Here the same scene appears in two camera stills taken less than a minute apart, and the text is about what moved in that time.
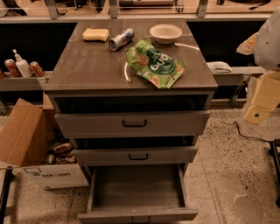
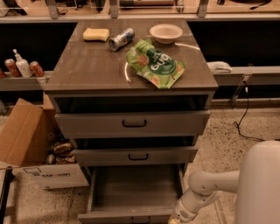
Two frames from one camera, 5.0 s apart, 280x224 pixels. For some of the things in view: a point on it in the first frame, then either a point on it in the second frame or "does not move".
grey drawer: x=141 y=192 does not move
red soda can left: x=12 y=68 does not move
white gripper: x=269 y=48 to x=183 y=212
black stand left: x=7 y=183 does not move
